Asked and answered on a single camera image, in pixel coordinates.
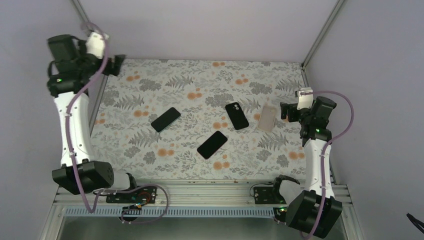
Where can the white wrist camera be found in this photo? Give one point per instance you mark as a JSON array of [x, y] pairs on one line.
[[95, 45], [305, 98]]

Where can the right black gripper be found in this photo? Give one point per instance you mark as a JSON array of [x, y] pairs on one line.
[[285, 107]]

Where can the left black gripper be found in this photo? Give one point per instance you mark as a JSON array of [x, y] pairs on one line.
[[117, 65]]

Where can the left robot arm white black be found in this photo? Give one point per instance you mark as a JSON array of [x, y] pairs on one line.
[[75, 63]]

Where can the phone with beige case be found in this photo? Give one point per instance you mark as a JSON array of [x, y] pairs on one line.
[[212, 144]]

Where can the white slotted cable duct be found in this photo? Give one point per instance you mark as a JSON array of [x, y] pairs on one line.
[[174, 211]]

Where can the aluminium mounting rail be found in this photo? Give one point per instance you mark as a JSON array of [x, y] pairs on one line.
[[202, 193]]

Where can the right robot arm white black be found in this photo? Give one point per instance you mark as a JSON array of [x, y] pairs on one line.
[[312, 210]]

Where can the black phone case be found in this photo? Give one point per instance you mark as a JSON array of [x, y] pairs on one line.
[[236, 116]]

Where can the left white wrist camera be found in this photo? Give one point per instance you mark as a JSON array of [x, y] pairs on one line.
[[95, 45]]

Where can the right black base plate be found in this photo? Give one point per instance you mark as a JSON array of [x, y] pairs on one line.
[[264, 195]]

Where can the floral patterned table mat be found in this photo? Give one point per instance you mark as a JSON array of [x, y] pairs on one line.
[[199, 89]]

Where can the black object at edge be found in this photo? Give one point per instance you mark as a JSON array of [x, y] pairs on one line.
[[416, 222]]

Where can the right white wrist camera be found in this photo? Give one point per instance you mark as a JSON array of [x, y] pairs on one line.
[[305, 98]]

